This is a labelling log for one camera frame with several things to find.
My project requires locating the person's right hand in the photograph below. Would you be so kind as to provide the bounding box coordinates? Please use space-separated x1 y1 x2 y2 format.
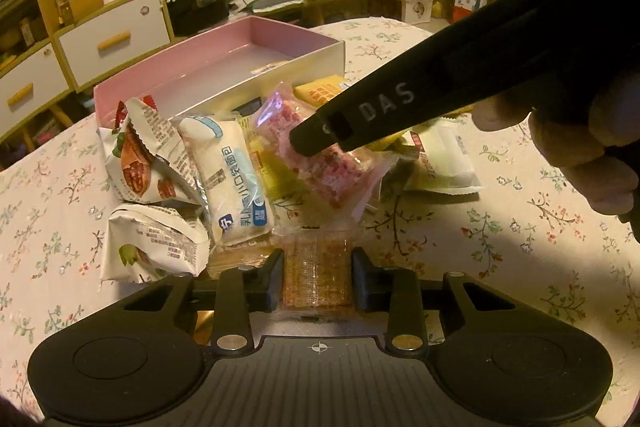
472 72 640 228

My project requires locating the white walnut print packet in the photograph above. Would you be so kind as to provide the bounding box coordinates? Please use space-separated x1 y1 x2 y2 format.
101 202 211 285
97 97 203 208

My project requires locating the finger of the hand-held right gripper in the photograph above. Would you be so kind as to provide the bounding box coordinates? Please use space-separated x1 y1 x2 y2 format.
290 7 483 156

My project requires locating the mustard yellow snack packet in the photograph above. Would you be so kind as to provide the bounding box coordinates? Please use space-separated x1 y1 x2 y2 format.
292 76 351 108

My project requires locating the clear brown cracker packet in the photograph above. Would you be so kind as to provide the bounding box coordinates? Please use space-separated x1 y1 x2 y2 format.
272 229 358 310

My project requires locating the white cabinet drawer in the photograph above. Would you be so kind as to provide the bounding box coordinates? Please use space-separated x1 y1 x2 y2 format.
0 42 71 135
57 0 171 90

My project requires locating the white packet with red label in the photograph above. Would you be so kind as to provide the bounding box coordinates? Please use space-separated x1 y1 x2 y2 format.
402 117 486 196

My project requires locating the pink cardboard box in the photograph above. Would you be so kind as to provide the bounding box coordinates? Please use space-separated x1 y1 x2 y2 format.
93 17 347 128

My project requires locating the white printed storage box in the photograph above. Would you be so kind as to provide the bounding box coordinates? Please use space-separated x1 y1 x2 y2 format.
400 0 433 25

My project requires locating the white blue bread packet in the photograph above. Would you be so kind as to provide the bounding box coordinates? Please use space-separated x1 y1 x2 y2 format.
177 112 276 248

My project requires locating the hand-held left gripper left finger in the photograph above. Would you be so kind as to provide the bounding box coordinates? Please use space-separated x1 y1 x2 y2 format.
117 248 284 354

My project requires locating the floral tablecloth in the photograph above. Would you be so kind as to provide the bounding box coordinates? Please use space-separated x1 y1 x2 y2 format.
0 17 640 427

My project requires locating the pink snack packet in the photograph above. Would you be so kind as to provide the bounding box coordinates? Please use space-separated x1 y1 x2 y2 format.
255 89 396 223

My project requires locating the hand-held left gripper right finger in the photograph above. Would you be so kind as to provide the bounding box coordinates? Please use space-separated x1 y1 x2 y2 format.
351 247 523 354

